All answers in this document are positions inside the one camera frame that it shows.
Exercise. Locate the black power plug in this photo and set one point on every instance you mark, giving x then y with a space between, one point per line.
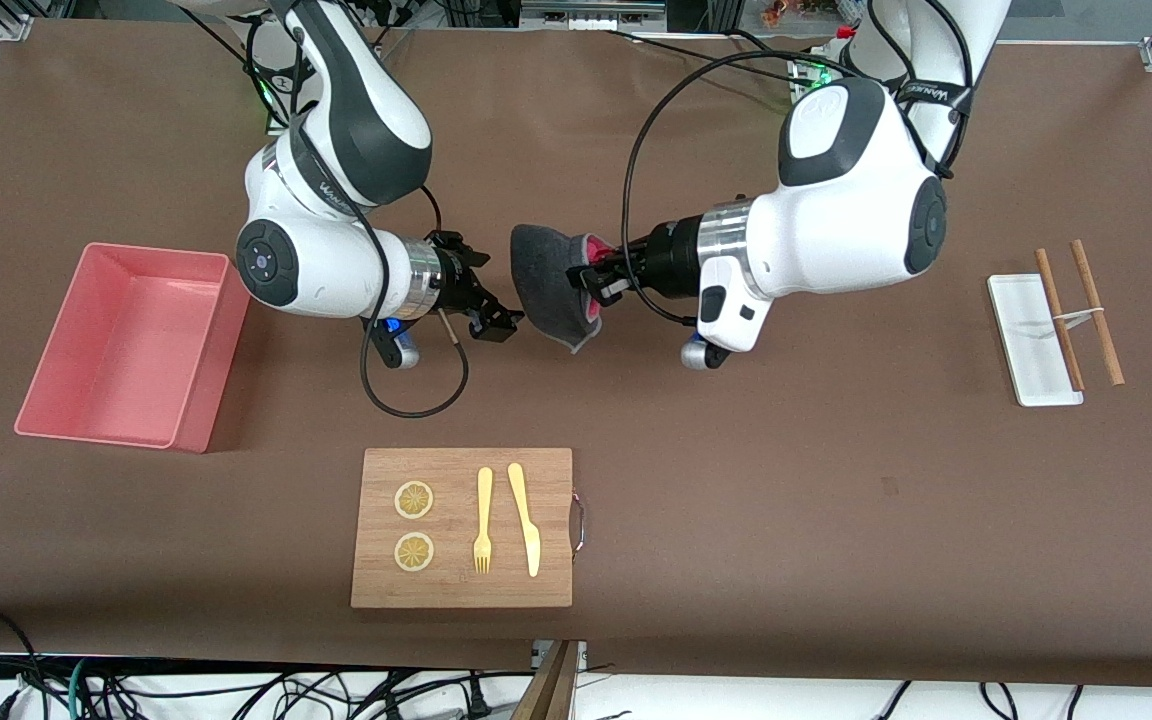
477 702

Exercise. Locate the white rectangular tray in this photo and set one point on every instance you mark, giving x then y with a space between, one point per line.
1021 330

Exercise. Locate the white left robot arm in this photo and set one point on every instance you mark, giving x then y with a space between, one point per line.
836 230

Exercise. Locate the orange background item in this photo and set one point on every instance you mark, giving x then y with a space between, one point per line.
781 12

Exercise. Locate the white power strip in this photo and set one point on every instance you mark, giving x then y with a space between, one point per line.
591 20

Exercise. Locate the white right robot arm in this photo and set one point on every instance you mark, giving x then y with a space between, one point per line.
336 260

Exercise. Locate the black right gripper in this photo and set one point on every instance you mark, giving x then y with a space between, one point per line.
452 283

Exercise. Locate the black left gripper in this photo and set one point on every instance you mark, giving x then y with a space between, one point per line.
674 262

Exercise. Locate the wooden cutting board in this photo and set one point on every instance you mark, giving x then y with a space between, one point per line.
456 590

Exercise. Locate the white chopstick tie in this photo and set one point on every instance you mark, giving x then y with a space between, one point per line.
1081 317

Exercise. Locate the yellow plastic knife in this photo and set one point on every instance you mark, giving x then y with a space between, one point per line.
526 520

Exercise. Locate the pink plastic bin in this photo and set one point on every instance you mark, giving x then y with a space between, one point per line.
126 350

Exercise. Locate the yellow plastic fork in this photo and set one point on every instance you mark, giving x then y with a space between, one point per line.
484 500

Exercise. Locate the grey and pink cloth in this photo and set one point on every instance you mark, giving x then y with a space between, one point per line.
546 285

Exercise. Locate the lemon slice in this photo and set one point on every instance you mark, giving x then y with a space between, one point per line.
414 500
414 552

